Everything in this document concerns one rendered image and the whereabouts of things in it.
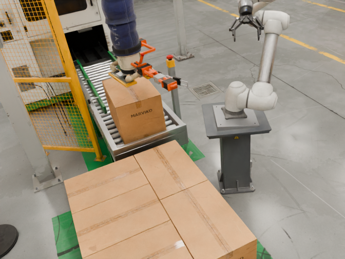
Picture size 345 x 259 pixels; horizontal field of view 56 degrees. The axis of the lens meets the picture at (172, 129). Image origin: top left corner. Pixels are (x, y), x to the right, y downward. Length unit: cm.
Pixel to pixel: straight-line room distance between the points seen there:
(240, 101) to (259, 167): 100
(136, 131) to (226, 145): 79
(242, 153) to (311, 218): 77
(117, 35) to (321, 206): 218
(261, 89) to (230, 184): 98
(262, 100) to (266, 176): 98
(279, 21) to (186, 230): 165
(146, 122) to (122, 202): 78
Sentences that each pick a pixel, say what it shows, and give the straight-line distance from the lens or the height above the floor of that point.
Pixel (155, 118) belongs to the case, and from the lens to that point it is 286.
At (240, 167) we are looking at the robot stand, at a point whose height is 28.
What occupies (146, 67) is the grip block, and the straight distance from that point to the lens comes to 242.
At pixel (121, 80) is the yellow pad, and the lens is 262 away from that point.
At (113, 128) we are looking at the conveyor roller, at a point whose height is 52.
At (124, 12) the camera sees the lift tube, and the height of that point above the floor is 167.
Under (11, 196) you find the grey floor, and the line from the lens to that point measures 380.
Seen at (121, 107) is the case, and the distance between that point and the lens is 272.
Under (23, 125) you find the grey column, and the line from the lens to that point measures 337.
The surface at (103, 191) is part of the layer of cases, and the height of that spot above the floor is 54.
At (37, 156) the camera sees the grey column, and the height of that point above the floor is 35.
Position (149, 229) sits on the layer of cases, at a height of 54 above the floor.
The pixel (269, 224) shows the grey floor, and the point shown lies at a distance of 290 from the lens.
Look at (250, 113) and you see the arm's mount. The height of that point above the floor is 77.
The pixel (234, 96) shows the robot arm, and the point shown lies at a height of 98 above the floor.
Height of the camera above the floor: 224
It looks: 34 degrees down
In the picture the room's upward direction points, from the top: 9 degrees counter-clockwise
